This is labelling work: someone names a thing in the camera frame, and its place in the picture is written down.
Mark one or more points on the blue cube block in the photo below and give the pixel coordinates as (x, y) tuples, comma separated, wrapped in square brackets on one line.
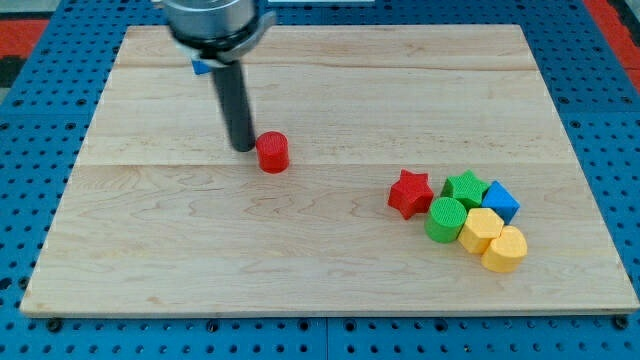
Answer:
[(200, 68)]

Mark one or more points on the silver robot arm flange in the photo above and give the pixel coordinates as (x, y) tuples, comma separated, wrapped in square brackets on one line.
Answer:
[(216, 32)]

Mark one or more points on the red cylinder block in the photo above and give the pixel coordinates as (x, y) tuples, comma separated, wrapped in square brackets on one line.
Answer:
[(273, 152)]

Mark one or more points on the red star block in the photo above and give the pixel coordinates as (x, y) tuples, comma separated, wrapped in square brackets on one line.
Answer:
[(411, 194)]

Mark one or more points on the green cylinder block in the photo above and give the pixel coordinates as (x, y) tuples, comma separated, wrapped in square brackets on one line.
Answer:
[(445, 219)]

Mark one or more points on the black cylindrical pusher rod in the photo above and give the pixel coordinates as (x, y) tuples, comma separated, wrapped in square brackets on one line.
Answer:
[(234, 105)]

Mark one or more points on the green star block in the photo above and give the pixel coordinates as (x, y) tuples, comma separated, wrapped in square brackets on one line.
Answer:
[(466, 188)]

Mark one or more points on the wooden board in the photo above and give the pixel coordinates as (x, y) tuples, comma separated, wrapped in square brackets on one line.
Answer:
[(160, 218)]

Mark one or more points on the yellow hexagon block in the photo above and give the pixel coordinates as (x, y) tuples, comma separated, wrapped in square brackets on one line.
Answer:
[(481, 226)]

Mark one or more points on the blue triangular block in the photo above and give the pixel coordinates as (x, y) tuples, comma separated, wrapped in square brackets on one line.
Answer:
[(501, 201)]

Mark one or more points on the yellow heart block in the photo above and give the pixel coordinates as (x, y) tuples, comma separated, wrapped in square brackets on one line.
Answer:
[(506, 252)]

